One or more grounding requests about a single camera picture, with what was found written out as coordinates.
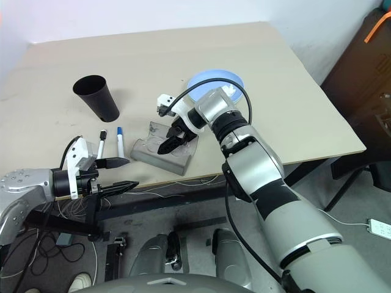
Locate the clear frame glasses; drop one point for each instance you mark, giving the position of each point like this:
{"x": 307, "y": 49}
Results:
{"x": 152, "y": 143}

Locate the white marker black cap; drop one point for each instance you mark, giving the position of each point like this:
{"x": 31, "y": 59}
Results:
{"x": 100, "y": 146}

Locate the black plastic cup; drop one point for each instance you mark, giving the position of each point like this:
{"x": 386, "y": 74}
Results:
{"x": 97, "y": 100}

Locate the grey left robot leg shell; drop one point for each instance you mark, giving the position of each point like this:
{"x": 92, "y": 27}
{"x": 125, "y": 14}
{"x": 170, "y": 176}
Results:
{"x": 149, "y": 254}

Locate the white shoe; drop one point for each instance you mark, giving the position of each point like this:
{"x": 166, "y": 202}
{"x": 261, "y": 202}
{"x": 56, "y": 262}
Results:
{"x": 80, "y": 282}

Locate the white power strip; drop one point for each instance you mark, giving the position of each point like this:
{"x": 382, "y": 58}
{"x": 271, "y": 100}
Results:
{"x": 380, "y": 228}

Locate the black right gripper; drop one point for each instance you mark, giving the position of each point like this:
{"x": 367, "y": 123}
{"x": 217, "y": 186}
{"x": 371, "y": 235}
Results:
{"x": 188, "y": 132}

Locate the black tape strip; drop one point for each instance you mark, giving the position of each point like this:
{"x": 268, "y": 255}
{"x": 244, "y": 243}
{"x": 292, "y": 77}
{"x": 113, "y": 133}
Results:
{"x": 201, "y": 223}

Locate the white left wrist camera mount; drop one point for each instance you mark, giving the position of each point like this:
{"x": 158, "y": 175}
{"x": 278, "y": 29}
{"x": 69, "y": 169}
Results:
{"x": 76, "y": 152}

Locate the small grey box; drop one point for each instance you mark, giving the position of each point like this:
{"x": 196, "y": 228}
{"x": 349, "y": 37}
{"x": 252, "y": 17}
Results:
{"x": 64, "y": 239}

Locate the grey robot torso shell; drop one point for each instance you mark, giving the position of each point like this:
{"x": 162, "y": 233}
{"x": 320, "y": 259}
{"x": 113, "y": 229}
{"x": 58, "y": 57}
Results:
{"x": 165, "y": 284}

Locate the grey robot leg shell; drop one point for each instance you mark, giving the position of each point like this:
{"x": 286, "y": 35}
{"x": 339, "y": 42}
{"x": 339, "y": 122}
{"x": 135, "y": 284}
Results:
{"x": 149, "y": 254}
{"x": 229, "y": 253}

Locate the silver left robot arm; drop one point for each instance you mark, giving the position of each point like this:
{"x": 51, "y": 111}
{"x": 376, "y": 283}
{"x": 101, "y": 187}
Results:
{"x": 27, "y": 183}

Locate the brown wooden cabinet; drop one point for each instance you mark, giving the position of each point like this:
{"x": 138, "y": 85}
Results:
{"x": 360, "y": 91}

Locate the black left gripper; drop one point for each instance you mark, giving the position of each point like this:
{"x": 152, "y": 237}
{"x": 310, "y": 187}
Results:
{"x": 87, "y": 181}

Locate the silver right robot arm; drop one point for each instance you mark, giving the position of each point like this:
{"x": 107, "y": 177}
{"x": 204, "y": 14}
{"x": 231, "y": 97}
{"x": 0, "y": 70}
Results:
{"x": 275, "y": 195}

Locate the black bracket between legs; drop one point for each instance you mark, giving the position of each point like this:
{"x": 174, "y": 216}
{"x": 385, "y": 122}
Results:
{"x": 173, "y": 250}

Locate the white marker blue cap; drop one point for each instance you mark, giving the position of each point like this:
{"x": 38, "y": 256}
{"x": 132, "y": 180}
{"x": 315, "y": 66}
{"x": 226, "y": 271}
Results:
{"x": 120, "y": 143}

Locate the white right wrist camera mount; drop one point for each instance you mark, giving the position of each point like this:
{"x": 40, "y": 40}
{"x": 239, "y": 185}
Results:
{"x": 183, "y": 107}

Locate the orange tape strip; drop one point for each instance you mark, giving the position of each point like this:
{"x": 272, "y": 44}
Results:
{"x": 374, "y": 29}

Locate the black floor rail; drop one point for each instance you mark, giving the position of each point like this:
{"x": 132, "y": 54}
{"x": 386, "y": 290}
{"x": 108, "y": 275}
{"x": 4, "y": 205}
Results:
{"x": 115, "y": 259}

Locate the black metal table frame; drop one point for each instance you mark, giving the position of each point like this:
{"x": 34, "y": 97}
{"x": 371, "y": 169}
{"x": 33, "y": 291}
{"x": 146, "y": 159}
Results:
{"x": 159, "y": 201}

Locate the grey right robot leg shell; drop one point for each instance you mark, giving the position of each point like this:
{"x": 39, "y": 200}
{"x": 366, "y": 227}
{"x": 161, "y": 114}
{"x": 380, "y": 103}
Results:
{"x": 229, "y": 253}

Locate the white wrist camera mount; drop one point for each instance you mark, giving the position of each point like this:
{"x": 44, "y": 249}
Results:
{"x": 183, "y": 107}
{"x": 76, "y": 152}

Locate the light blue plate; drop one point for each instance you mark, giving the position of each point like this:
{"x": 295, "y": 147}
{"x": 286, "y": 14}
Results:
{"x": 210, "y": 74}

